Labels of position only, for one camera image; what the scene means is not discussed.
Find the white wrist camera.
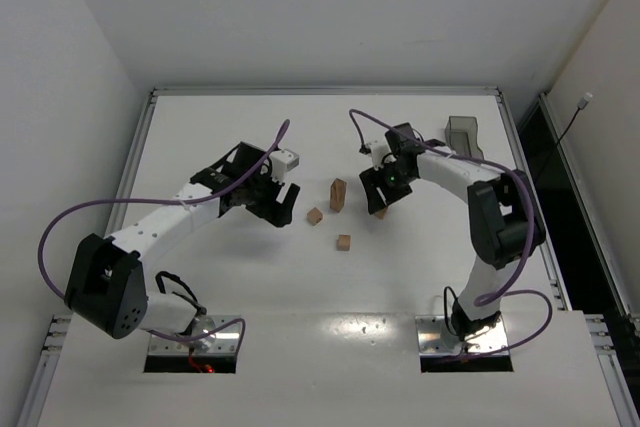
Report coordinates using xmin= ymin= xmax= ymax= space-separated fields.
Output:
xmin=269 ymin=149 xmax=300 ymax=183
xmin=359 ymin=140 xmax=392 ymax=169

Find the aluminium table frame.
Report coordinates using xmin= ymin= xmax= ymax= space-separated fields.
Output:
xmin=38 ymin=88 xmax=639 ymax=426

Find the long striped wood block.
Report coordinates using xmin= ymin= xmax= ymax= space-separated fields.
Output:
xmin=330 ymin=178 xmax=347 ymax=198

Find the metal base plate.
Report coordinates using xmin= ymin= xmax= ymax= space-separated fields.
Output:
xmin=147 ymin=315 xmax=243 ymax=357
xmin=415 ymin=315 xmax=507 ymax=359

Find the long light wood block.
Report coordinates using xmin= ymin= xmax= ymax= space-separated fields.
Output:
xmin=330 ymin=195 xmax=345 ymax=213

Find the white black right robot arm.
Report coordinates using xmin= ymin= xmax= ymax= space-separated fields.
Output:
xmin=359 ymin=123 xmax=546 ymax=340

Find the small wood cube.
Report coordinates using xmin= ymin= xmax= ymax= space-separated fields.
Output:
xmin=306 ymin=207 xmax=323 ymax=226
xmin=336 ymin=234 xmax=351 ymax=251
xmin=374 ymin=207 xmax=388 ymax=220

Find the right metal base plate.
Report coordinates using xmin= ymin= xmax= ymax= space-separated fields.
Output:
xmin=415 ymin=315 xmax=507 ymax=359

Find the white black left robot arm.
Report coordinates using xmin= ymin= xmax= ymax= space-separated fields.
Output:
xmin=64 ymin=142 xmax=300 ymax=339

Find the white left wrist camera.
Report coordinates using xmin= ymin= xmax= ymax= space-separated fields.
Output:
xmin=269 ymin=149 xmax=300 ymax=183

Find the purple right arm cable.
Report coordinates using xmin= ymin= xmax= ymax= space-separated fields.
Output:
xmin=348 ymin=108 xmax=554 ymax=359

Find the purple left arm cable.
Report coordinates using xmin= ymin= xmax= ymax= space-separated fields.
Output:
xmin=38 ymin=119 xmax=247 ymax=348

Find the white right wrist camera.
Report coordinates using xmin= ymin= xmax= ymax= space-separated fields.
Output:
xmin=359 ymin=140 xmax=392 ymax=169

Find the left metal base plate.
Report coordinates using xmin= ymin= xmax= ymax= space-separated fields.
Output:
xmin=147 ymin=315 xmax=243 ymax=357

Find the smoky transparent plastic bin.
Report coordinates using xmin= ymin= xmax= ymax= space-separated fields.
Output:
xmin=445 ymin=116 xmax=484 ymax=160

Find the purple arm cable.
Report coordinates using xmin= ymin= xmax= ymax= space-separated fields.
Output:
xmin=38 ymin=119 xmax=247 ymax=348
xmin=348 ymin=108 xmax=554 ymax=359

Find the black wall cable with plug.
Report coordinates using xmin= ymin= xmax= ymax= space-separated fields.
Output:
xmin=542 ymin=92 xmax=594 ymax=158

